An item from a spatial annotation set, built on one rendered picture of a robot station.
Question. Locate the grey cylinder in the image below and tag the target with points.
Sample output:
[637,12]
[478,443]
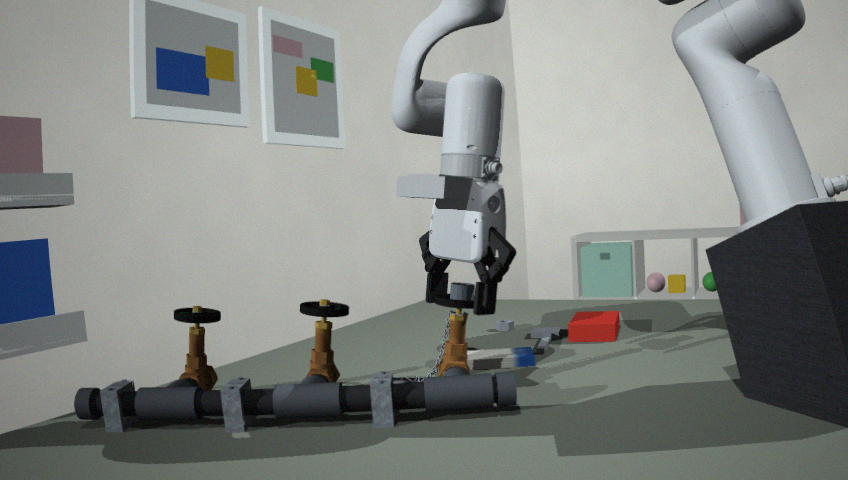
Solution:
[462,291]

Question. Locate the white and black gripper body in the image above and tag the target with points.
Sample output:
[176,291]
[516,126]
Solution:
[453,223]

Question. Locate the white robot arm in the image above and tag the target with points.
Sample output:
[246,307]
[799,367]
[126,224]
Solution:
[714,40]

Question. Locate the red block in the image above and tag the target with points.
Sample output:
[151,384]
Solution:
[599,326]

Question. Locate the dark grey pipe manifold with clamps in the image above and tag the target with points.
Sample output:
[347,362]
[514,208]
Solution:
[453,389]

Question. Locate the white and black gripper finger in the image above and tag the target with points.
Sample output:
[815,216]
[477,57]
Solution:
[485,291]
[437,279]

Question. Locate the bag of cable ties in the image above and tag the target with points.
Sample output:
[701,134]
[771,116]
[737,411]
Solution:
[500,358]

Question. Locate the black tag with metal chain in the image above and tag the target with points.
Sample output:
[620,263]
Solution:
[407,380]

